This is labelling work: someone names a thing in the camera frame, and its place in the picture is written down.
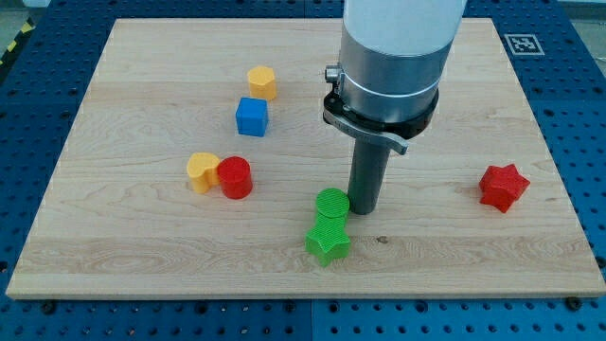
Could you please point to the yellow hexagon block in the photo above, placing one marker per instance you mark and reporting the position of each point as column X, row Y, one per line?
column 262, row 82

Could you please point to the white fiducial marker tag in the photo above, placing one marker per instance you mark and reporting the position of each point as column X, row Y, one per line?
column 522, row 44

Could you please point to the red star block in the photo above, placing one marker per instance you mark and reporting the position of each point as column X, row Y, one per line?
column 501, row 187

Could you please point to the blue cube block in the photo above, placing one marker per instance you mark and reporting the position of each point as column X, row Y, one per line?
column 252, row 117

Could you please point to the yellow heart block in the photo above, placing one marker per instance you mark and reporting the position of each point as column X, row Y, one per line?
column 202, row 170

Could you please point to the black tool clamp with lever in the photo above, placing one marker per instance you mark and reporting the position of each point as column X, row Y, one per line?
column 393, row 136

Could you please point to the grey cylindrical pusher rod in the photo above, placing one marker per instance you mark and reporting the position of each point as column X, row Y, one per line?
column 366, row 176

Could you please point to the green star block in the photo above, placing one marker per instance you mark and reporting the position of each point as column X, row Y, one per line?
column 328, row 240

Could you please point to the light wooden board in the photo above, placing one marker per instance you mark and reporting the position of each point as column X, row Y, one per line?
column 120, row 219

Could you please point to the green cylinder block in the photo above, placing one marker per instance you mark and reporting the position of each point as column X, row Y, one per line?
column 332, row 204

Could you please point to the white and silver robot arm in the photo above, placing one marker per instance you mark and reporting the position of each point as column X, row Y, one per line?
column 392, row 54

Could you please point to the red cylinder block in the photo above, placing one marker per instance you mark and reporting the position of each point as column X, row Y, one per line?
column 235, row 177

